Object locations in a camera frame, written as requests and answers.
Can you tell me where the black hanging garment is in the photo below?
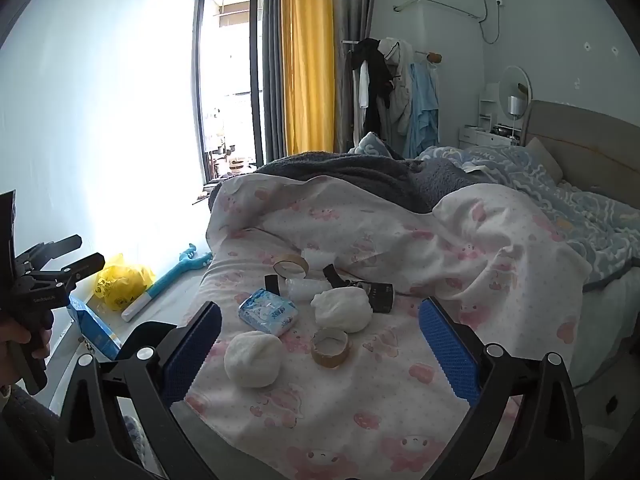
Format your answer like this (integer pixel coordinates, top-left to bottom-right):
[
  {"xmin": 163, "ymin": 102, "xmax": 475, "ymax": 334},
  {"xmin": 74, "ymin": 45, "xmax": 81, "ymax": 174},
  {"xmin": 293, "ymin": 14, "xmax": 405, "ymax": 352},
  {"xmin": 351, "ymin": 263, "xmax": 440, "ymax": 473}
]
[{"xmin": 350, "ymin": 37, "xmax": 396, "ymax": 141}]

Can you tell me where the beige bed headboard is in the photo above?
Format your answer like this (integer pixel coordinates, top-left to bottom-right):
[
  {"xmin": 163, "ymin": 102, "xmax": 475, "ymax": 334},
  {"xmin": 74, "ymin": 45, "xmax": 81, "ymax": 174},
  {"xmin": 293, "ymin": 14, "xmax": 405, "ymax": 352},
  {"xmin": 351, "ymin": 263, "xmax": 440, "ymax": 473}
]
[{"xmin": 520, "ymin": 100, "xmax": 640, "ymax": 196}]

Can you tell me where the white shelf organizer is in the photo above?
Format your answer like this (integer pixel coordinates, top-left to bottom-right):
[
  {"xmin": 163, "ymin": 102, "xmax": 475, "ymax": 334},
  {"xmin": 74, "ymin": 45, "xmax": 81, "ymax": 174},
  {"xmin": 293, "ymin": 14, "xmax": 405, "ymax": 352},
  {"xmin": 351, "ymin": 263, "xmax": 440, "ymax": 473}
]
[{"xmin": 477, "ymin": 82, "xmax": 503, "ymax": 131}]

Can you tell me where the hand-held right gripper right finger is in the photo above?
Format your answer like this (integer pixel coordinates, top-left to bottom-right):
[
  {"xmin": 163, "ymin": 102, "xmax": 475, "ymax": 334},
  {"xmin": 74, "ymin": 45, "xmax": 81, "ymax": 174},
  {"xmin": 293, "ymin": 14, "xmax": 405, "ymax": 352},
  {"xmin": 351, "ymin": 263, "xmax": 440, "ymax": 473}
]
[{"xmin": 419, "ymin": 298, "xmax": 586, "ymax": 480}]

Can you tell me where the white sock ball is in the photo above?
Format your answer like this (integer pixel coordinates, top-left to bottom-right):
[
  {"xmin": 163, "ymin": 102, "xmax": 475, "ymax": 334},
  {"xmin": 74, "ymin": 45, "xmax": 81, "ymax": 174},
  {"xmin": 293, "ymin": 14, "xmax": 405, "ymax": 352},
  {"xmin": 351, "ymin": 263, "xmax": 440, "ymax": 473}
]
[{"xmin": 223, "ymin": 331, "xmax": 284, "ymax": 389}]

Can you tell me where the white cylinder lamp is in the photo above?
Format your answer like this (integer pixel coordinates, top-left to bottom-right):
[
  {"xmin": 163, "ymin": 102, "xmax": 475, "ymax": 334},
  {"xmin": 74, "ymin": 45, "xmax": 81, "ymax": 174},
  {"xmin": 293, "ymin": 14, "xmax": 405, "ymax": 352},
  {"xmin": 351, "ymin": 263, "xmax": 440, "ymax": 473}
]
[{"xmin": 507, "ymin": 95, "xmax": 526, "ymax": 138}]

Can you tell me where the grey fleece blanket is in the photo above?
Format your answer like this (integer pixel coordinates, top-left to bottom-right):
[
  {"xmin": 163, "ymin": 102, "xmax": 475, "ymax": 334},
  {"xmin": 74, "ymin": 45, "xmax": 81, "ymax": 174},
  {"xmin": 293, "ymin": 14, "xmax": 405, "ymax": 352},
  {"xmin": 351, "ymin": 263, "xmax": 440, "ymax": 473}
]
[{"xmin": 207, "ymin": 150, "xmax": 481, "ymax": 213}]

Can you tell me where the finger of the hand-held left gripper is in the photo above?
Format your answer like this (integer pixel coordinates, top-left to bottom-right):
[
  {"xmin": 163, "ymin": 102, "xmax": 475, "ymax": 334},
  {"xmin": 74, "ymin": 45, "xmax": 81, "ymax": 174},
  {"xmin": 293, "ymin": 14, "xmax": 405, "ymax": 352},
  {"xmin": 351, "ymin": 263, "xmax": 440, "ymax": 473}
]
[
  {"xmin": 15, "ymin": 234, "xmax": 83, "ymax": 273},
  {"xmin": 30, "ymin": 253, "xmax": 106, "ymax": 291}
]

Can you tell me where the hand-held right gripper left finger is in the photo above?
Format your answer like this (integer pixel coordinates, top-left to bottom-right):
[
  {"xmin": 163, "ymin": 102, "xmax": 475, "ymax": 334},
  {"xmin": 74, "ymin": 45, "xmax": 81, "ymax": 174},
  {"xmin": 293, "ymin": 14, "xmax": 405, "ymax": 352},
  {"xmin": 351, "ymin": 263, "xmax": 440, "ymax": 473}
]
[{"xmin": 52, "ymin": 301, "xmax": 223, "ymax": 480}]

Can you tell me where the black-framed window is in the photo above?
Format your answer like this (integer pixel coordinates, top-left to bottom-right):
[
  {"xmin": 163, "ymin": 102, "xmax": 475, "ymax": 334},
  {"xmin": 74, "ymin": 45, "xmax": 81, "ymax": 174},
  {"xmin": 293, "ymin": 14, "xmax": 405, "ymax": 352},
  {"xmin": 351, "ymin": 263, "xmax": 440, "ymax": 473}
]
[{"xmin": 192, "ymin": 0, "xmax": 266, "ymax": 196}]

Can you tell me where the yellow curtain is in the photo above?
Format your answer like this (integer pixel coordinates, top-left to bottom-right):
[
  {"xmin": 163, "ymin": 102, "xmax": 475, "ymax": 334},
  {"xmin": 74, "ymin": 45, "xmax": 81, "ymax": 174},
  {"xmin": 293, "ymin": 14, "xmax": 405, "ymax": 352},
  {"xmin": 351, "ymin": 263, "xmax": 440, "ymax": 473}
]
[{"xmin": 280, "ymin": 0, "xmax": 335, "ymax": 158}]

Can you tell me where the white hanging garment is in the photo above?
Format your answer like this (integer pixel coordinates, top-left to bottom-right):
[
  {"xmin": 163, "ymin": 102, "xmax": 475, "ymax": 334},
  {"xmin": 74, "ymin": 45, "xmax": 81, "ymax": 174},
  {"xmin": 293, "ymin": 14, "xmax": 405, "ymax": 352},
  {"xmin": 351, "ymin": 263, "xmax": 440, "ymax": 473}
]
[{"xmin": 377, "ymin": 37, "xmax": 416, "ymax": 136}]

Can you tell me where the blue patterned pillow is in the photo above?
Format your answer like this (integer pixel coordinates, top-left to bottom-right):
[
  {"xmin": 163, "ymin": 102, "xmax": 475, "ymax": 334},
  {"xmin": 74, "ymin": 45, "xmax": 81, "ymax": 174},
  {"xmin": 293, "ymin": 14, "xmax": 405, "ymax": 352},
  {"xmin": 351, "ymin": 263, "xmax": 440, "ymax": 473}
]
[{"xmin": 347, "ymin": 131, "xmax": 401, "ymax": 159}]

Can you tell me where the blue claw-shaped toy stick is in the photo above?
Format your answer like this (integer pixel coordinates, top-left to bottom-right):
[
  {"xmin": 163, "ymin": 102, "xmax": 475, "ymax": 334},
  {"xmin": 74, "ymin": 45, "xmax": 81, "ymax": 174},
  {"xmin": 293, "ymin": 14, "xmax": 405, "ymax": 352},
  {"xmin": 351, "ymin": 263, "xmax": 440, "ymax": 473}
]
[{"xmin": 121, "ymin": 242, "xmax": 213, "ymax": 323}]

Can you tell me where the blue patterned duvet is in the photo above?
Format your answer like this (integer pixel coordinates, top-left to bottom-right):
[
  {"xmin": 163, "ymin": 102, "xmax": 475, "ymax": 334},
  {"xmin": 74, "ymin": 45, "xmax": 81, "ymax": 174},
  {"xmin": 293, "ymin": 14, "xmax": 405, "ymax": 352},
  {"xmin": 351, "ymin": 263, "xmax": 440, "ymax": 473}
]
[{"xmin": 417, "ymin": 145, "xmax": 640, "ymax": 286}]

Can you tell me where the white dresser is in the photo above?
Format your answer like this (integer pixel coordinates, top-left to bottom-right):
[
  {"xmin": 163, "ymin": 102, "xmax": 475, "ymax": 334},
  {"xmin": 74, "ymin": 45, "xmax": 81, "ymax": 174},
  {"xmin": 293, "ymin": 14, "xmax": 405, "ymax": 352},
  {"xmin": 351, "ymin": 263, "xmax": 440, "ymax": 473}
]
[{"xmin": 459, "ymin": 125, "xmax": 523, "ymax": 151}]

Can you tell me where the beige pillow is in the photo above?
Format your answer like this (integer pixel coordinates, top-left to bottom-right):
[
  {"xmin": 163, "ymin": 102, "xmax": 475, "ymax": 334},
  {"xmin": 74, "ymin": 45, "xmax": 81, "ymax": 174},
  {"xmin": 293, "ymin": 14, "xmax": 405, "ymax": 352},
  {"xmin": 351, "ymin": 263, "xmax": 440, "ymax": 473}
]
[{"xmin": 522, "ymin": 136, "xmax": 564, "ymax": 181}]

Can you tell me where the black curved plastic piece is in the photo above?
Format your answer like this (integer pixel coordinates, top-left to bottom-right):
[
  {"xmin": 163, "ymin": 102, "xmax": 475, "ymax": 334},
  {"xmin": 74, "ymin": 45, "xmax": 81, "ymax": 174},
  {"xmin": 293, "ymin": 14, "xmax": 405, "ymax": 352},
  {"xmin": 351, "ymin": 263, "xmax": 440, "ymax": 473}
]
[{"xmin": 322, "ymin": 264, "xmax": 353, "ymax": 288}]

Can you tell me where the air conditioner cable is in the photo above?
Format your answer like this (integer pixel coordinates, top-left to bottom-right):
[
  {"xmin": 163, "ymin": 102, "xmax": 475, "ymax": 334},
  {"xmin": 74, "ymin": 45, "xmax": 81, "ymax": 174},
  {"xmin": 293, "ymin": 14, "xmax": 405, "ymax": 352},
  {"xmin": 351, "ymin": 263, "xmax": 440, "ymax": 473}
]
[{"xmin": 481, "ymin": 0, "xmax": 504, "ymax": 45}]

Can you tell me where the cardboard tape roll core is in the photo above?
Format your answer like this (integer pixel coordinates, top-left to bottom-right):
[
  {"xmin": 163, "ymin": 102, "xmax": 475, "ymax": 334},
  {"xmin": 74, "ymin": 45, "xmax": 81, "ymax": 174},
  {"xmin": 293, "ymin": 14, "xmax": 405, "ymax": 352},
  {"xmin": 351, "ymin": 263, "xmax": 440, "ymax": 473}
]
[
  {"xmin": 311, "ymin": 328, "xmax": 350, "ymax": 367},
  {"xmin": 272, "ymin": 253, "xmax": 308, "ymax": 281}
]

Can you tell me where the pink printed blanket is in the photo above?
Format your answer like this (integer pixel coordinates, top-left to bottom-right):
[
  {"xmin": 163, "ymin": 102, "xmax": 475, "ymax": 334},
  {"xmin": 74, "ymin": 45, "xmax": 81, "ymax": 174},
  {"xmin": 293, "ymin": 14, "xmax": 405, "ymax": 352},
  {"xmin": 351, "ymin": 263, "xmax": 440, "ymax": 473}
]
[{"xmin": 185, "ymin": 175, "xmax": 592, "ymax": 480}]

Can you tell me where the clear plastic cup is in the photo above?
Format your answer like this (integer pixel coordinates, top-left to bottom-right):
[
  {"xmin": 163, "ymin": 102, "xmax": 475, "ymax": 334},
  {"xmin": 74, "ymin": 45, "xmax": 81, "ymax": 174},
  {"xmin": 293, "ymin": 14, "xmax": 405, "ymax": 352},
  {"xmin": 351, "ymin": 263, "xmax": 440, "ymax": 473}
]
[{"xmin": 285, "ymin": 277, "xmax": 326, "ymax": 301}]

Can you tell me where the round mirror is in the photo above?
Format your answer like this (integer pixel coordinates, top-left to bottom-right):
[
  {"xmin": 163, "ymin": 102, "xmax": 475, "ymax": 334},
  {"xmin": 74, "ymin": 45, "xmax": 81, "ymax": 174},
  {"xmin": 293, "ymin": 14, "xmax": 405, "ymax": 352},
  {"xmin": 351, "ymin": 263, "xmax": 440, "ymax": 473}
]
[{"xmin": 500, "ymin": 65, "xmax": 532, "ymax": 133}]

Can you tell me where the grey curtain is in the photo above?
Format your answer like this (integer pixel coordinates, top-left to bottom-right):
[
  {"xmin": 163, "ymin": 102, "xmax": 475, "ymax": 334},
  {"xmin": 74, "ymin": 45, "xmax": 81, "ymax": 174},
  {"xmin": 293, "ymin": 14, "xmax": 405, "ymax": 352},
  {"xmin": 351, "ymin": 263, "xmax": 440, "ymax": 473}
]
[
  {"xmin": 330, "ymin": 0, "xmax": 378, "ymax": 153},
  {"xmin": 262, "ymin": 0, "xmax": 296, "ymax": 163}
]

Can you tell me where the blue tissue packet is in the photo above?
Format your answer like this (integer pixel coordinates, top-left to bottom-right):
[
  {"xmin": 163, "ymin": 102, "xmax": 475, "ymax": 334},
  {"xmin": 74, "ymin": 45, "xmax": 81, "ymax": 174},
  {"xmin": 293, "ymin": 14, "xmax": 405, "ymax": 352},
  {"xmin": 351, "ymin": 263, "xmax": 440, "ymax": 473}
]
[{"xmin": 237, "ymin": 288, "xmax": 301, "ymax": 336}]

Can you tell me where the yellow plastic bag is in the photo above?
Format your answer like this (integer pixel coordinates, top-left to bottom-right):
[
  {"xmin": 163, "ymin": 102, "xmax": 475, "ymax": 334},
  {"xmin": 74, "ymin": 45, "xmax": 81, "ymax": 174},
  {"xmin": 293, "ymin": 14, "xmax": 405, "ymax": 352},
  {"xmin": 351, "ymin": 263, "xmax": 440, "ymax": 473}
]
[{"xmin": 95, "ymin": 253, "xmax": 156, "ymax": 312}]

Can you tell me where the clothes rack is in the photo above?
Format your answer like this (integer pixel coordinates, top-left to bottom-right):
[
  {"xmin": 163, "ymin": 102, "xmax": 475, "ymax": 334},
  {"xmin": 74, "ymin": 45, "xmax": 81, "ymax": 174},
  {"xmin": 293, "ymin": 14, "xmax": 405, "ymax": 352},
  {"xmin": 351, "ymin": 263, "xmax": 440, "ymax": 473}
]
[{"xmin": 342, "ymin": 39, "xmax": 443, "ymax": 67}]

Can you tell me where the person's left forearm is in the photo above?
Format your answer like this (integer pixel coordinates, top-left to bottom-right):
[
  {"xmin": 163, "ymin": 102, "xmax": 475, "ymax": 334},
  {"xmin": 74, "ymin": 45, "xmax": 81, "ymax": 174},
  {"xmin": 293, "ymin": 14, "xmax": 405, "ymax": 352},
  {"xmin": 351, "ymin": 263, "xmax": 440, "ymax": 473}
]
[{"xmin": 0, "ymin": 382, "xmax": 63, "ymax": 480}]

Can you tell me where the white bed sheet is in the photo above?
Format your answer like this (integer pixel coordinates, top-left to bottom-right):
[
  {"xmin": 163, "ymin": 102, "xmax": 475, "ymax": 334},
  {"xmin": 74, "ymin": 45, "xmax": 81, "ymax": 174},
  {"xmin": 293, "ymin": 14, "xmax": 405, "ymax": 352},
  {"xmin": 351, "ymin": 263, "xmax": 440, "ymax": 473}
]
[{"xmin": 567, "ymin": 265, "xmax": 640, "ymax": 396}]

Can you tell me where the person's left hand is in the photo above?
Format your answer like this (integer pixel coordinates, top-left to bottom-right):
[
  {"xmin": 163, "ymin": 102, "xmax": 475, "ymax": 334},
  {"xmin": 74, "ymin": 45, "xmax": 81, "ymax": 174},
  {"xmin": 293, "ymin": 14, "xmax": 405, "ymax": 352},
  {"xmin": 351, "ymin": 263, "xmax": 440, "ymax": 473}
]
[{"xmin": 0, "ymin": 316, "xmax": 52, "ymax": 358}]

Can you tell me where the light blue hanging garment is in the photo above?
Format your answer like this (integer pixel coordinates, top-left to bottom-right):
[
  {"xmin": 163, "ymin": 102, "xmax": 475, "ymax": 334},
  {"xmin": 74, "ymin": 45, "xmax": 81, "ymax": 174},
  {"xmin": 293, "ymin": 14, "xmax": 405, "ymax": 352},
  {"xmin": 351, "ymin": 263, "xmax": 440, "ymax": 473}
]
[{"xmin": 402, "ymin": 62, "xmax": 441, "ymax": 158}]

